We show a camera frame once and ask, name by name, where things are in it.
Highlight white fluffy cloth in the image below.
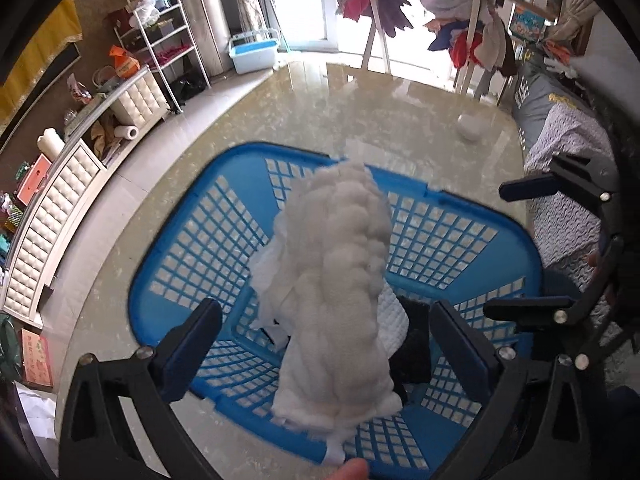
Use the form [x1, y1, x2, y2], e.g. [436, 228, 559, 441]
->
[248, 157, 403, 466]

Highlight white padded television cabinet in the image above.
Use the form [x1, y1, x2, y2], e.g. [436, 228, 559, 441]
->
[0, 65, 171, 317]

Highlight standing air conditioner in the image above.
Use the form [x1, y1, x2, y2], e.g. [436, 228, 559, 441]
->
[155, 0, 236, 76]

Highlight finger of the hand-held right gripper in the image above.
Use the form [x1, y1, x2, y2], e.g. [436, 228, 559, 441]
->
[499, 154, 617, 203]
[483, 295, 583, 326]

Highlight colourful printed box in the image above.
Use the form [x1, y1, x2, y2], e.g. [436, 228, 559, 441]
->
[507, 5, 548, 43]

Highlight pink box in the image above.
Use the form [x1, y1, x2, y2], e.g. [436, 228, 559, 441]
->
[15, 154, 53, 206]

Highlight orange bag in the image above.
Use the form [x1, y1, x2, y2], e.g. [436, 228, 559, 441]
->
[109, 45, 140, 78]

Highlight blue plastic lattice basket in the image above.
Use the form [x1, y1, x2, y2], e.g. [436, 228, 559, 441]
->
[127, 141, 543, 468]

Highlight yellow cloth cover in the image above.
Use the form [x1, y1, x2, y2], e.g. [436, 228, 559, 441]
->
[0, 0, 82, 126]

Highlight white plastic jug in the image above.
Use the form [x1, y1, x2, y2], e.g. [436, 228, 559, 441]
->
[37, 127, 66, 161]

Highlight patterned curtain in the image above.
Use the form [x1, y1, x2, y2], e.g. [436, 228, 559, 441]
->
[545, 0, 601, 56]
[222, 0, 276, 43]

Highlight green bag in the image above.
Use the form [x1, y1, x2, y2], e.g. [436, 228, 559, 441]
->
[0, 312, 23, 383]

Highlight white metal shelf rack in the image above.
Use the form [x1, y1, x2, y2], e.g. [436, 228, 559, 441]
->
[114, 0, 211, 111]

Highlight wooden drying rack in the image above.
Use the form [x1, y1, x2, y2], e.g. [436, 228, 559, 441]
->
[280, 0, 558, 106]

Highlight black cloth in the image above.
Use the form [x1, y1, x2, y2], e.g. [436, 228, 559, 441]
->
[387, 296, 433, 401]

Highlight person's left hand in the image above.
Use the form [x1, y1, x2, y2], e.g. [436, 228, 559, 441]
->
[330, 457, 371, 480]

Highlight white towel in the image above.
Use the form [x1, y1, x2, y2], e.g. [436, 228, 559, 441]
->
[375, 287, 411, 356]

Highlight white plastic bag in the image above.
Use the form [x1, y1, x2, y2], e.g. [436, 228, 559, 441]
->
[129, 0, 162, 30]

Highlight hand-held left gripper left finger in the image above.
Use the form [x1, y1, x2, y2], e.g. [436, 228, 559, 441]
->
[59, 297, 223, 480]

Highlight blue and white plastic box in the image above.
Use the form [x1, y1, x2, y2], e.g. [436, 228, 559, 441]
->
[228, 29, 281, 75]

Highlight grey quilted sofa cover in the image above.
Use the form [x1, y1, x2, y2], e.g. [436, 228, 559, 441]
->
[522, 102, 618, 293]

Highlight red cardboard box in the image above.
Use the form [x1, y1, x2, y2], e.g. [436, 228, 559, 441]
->
[19, 329, 55, 388]

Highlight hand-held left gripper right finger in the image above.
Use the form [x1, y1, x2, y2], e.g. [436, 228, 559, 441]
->
[429, 300, 608, 480]

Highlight wall television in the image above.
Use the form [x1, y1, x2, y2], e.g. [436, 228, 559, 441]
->
[0, 42, 82, 133]

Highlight grey printed cushion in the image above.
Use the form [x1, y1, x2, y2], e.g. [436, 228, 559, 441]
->
[510, 72, 591, 151]

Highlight mixed hanging clothes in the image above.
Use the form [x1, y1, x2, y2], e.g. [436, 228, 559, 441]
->
[419, 0, 518, 76]

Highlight white paper bag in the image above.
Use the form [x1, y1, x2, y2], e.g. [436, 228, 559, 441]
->
[15, 382, 61, 461]

